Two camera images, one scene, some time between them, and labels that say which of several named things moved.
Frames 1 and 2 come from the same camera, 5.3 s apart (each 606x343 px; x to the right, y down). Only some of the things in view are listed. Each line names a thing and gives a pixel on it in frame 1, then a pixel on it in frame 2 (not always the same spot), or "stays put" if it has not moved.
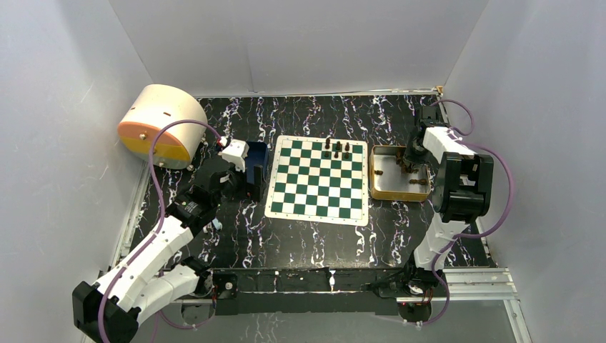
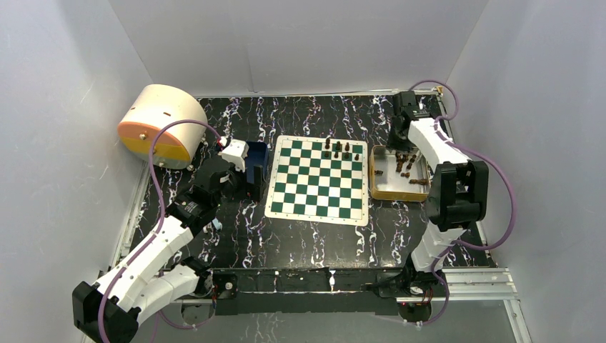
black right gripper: x=409 y=157 → x=394 y=145
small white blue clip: x=214 y=224 stays put
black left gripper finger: x=258 y=182 stays put
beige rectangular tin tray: x=388 y=181 stays put
